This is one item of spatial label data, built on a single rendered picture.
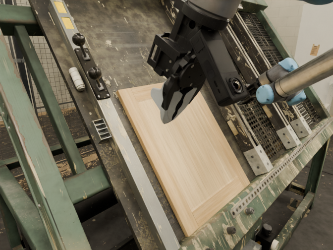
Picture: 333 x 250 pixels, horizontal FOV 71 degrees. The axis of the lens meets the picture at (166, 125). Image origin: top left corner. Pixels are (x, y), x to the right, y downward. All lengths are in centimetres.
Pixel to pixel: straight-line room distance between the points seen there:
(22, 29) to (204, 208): 92
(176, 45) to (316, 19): 426
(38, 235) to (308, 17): 443
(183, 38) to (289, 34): 579
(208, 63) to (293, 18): 583
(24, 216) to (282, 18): 591
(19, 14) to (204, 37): 81
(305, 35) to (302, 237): 321
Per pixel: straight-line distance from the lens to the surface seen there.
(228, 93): 33
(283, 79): 96
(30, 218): 122
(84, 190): 77
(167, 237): 78
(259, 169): 122
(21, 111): 72
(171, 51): 38
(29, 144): 69
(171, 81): 37
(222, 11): 35
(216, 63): 34
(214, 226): 90
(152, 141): 86
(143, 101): 92
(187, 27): 39
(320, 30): 457
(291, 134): 156
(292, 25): 615
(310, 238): 241
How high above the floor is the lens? 150
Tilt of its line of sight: 20 degrees down
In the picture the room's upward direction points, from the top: straight up
